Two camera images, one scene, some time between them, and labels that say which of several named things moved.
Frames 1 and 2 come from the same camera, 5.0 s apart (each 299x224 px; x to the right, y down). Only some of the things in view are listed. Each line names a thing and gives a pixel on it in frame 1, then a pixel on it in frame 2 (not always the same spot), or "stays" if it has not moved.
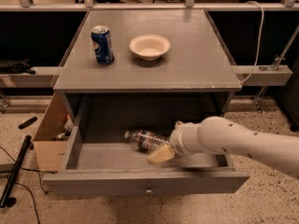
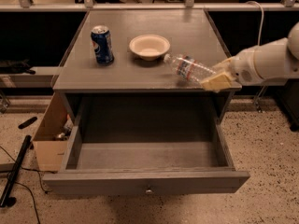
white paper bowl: [149, 47] stays
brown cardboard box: [49, 152] stays
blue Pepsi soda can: [101, 38] stays
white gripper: [177, 139] to [243, 66]
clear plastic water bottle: [145, 140] to [189, 68]
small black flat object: [27, 122] stays
